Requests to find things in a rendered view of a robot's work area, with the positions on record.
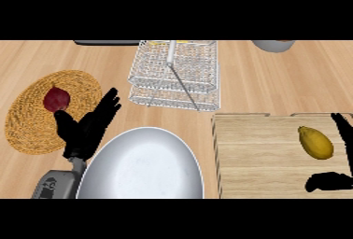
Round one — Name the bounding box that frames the white tiered wire basket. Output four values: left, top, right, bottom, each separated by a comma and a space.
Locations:
127, 39, 222, 113

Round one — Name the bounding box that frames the grey round pot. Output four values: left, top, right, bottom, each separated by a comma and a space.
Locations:
250, 39, 297, 53

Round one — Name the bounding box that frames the pale wooden tray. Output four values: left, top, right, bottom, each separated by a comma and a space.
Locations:
212, 112, 353, 200

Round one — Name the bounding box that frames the dark red fruit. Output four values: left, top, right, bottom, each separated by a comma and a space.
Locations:
43, 86, 73, 113

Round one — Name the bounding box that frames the round woven wicker placemat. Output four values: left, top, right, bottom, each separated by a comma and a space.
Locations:
5, 69, 105, 156

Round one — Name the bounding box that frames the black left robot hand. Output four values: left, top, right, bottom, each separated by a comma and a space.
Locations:
52, 87, 123, 162

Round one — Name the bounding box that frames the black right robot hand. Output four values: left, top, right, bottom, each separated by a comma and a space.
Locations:
305, 112, 353, 193

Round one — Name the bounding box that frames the yellow lemon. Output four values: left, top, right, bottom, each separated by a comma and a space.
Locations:
297, 125, 336, 161

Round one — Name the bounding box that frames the dark flat appliance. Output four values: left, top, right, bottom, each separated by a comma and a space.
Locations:
73, 39, 142, 47

